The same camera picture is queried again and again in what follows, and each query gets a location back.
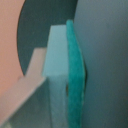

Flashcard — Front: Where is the gripper teal padded right finger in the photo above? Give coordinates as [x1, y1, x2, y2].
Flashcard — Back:
[66, 20, 86, 128]

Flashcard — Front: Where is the gripper teal padded left finger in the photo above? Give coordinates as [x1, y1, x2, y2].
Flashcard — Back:
[0, 25, 68, 128]

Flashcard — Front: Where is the grey pot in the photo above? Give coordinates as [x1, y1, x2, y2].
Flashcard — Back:
[17, 0, 128, 128]

